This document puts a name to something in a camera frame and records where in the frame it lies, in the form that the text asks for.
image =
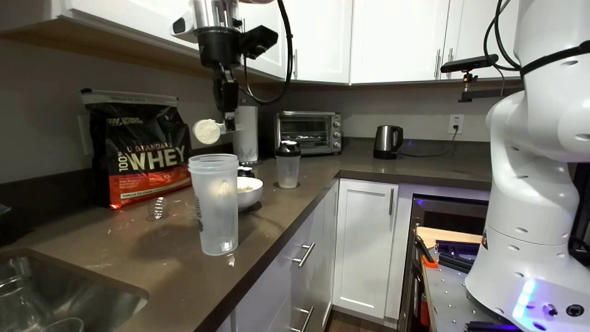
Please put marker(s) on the white drawer bank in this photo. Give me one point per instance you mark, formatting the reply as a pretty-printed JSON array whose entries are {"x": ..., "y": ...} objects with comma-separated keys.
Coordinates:
[{"x": 307, "y": 282}]

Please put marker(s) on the white plastic scoop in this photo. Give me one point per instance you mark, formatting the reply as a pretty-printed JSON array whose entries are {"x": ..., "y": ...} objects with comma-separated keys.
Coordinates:
[{"x": 207, "y": 131}]

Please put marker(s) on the wooden board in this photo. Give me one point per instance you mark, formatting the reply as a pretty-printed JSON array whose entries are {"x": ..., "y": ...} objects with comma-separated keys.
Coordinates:
[{"x": 453, "y": 234}]

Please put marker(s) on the white wall outlet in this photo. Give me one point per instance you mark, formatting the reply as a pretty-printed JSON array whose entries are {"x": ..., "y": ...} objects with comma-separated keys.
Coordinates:
[{"x": 456, "y": 122}]

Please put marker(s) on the steel electric kettle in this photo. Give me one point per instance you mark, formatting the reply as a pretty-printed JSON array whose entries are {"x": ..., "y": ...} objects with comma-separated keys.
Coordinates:
[{"x": 388, "y": 140}]

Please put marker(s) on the white lower cabinet door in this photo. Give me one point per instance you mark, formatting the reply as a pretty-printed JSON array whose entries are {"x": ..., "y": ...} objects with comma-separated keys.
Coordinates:
[{"x": 366, "y": 245}]

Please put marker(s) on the stainless steel sink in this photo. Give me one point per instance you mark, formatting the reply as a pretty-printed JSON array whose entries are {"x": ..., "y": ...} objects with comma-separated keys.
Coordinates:
[{"x": 67, "y": 295}]

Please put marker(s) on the white upper cabinet door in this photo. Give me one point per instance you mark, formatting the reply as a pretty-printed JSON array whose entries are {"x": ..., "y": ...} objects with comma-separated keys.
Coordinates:
[
  {"x": 464, "y": 28},
  {"x": 399, "y": 43},
  {"x": 324, "y": 43}
]

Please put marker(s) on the silver toaster oven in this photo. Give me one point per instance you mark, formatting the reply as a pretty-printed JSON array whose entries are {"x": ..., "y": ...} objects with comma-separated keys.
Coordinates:
[{"x": 311, "y": 131}]

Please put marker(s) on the white cabinet door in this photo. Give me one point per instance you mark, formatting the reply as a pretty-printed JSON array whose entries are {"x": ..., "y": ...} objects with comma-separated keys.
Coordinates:
[
  {"x": 366, "y": 245},
  {"x": 399, "y": 43},
  {"x": 464, "y": 28},
  {"x": 324, "y": 43}
]

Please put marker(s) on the grey robot mounting table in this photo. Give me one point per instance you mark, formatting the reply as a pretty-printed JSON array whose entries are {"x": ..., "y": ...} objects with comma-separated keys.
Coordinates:
[{"x": 449, "y": 301}]

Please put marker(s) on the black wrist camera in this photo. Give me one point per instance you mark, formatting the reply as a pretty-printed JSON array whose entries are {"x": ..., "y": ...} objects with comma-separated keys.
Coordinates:
[{"x": 259, "y": 39}]

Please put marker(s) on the white bowl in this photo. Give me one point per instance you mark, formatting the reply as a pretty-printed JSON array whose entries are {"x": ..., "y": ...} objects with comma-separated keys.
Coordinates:
[{"x": 252, "y": 196}]

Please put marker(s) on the black tool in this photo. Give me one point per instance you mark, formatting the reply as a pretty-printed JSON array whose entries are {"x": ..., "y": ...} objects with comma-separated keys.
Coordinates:
[{"x": 458, "y": 253}]

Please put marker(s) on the small shaker cup black lid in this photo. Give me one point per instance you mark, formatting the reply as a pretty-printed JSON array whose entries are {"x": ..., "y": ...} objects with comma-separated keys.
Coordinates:
[{"x": 288, "y": 166}]

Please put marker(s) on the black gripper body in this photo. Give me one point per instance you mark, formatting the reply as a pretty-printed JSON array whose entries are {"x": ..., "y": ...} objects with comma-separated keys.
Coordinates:
[{"x": 220, "y": 48}]

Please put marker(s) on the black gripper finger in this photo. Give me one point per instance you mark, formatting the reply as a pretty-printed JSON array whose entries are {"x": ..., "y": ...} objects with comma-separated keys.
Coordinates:
[{"x": 229, "y": 105}]

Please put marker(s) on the large translucent shaker cup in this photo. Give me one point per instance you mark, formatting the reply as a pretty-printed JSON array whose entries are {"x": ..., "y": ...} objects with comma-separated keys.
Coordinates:
[{"x": 215, "y": 209}]

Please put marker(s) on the beige protein powder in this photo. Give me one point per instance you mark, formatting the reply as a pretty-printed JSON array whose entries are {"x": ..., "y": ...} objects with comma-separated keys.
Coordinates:
[{"x": 248, "y": 188}]

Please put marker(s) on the black whey protein bag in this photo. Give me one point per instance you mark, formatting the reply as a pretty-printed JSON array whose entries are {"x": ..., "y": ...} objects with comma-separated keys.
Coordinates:
[{"x": 145, "y": 159}]

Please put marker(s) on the black camera on mount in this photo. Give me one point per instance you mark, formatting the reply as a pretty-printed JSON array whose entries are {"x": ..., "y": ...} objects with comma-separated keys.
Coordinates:
[{"x": 471, "y": 63}]

